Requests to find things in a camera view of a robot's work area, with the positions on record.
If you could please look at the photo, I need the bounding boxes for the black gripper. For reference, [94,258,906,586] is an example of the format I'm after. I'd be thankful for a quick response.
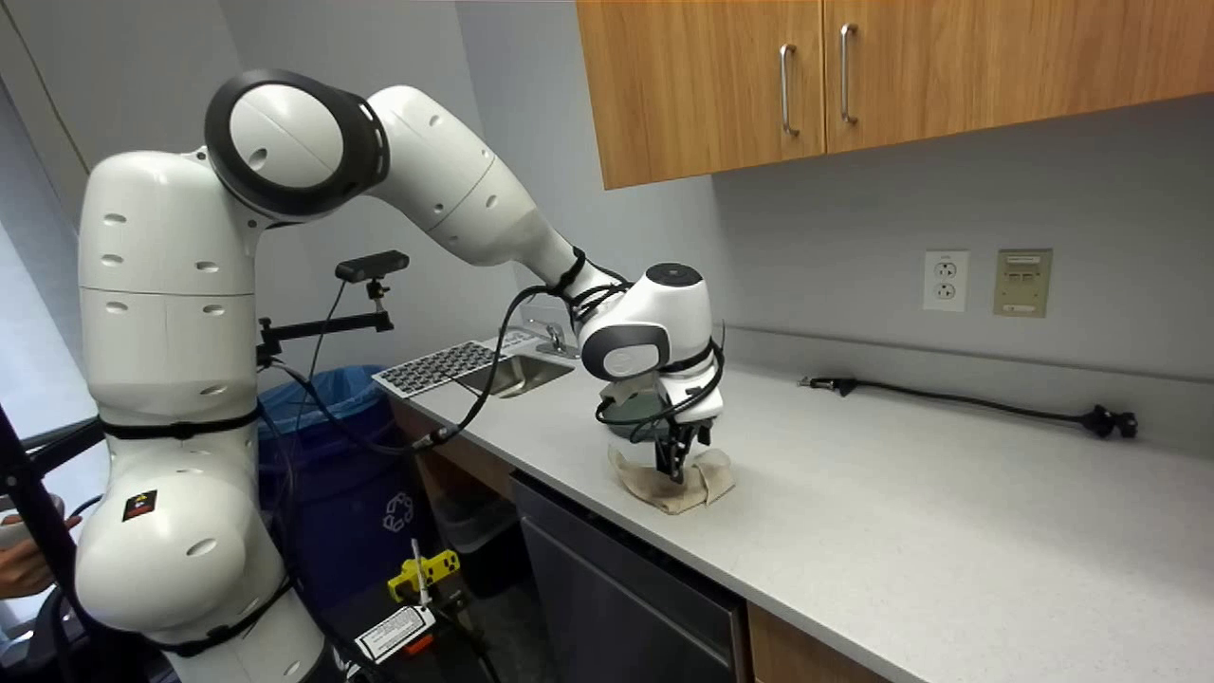
[625,414,719,485]

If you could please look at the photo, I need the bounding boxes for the beige cloth towel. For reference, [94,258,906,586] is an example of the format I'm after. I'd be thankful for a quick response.
[612,449,739,519]

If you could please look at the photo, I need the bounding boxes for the dark green round plate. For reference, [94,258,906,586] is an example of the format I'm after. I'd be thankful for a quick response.
[596,377,674,444]

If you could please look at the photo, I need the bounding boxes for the black dishwasher front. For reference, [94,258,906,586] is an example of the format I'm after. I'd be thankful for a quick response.
[510,471,750,683]

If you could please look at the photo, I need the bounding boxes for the chrome sink faucet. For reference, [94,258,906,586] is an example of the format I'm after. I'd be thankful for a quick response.
[496,317,588,366]

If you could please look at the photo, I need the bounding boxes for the steel sink basin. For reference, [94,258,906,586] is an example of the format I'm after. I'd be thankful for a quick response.
[454,351,576,404]

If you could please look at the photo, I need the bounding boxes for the wooden base cabinet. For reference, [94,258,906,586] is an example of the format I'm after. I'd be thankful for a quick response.
[748,602,889,683]
[391,400,523,548]

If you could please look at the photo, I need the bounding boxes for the yellow clamp tool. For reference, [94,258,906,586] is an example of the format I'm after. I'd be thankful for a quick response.
[385,539,467,609]

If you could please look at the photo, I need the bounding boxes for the white and red device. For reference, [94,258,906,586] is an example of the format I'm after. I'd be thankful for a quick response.
[334,602,440,680]

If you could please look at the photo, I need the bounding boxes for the blue recycling bin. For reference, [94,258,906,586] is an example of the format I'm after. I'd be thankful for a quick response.
[253,366,440,613]

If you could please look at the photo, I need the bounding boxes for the black cord on counter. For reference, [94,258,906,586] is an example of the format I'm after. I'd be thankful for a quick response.
[801,371,1144,444]

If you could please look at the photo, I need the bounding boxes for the white wall power outlet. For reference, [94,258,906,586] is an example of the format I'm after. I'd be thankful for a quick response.
[921,247,972,317]

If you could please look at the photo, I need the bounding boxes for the black exterior camera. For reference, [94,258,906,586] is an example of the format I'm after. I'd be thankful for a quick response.
[334,247,413,290]

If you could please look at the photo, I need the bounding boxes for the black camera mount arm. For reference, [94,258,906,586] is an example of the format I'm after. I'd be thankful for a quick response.
[253,279,400,371]

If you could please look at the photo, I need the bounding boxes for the wooden upper wall cabinet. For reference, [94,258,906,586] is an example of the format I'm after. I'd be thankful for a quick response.
[576,0,1214,194]

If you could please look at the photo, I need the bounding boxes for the silver cabinet door handle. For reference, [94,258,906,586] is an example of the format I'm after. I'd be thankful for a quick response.
[774,43,803,141]
[836,21,867,129]

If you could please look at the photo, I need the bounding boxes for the beige wall plate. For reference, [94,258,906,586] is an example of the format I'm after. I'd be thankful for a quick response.
[991,242,1056,318]

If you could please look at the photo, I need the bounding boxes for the black metal cart frame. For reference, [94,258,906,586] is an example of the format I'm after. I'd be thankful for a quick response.
[0,404,118,683]

